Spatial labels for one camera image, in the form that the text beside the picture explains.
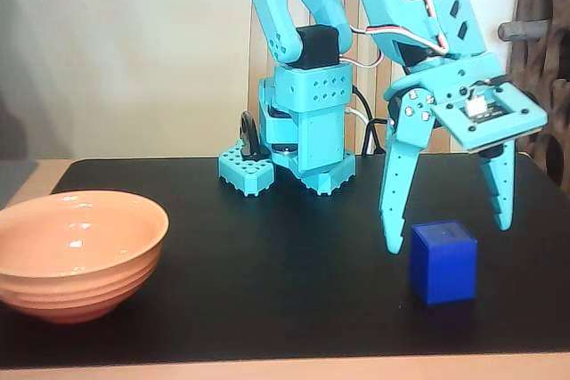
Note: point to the turquoise gripper finger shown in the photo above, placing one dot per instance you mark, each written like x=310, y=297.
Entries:
x=503, y=184
x=401, y=162

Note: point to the blue cube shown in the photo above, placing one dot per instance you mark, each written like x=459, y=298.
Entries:
x=443, y=264

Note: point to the turquoise robot arm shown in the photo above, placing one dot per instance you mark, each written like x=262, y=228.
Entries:
x=267, y=6

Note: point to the orange ribbed bowl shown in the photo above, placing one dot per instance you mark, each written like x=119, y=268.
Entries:
x=80, y=264

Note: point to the brown wooden wine rack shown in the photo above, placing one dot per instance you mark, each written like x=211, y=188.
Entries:
x=543, y=19

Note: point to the black table clamp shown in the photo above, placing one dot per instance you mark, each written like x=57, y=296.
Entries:
x=248, y=131

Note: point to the black table mat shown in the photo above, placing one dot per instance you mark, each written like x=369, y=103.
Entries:
x=267, y=264

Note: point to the turquoise wrist camera mount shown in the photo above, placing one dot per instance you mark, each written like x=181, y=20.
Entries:
x=490, y=126

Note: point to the turquoise perforated base plate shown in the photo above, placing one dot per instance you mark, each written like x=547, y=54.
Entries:
x=240, y=173

